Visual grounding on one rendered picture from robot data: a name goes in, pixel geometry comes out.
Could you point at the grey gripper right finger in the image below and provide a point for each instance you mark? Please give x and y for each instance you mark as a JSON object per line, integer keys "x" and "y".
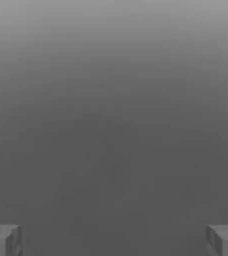
{"x": 226, "y": 242}

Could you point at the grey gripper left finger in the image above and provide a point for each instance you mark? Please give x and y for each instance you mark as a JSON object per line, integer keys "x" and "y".
{"x": 1, "y": 242}

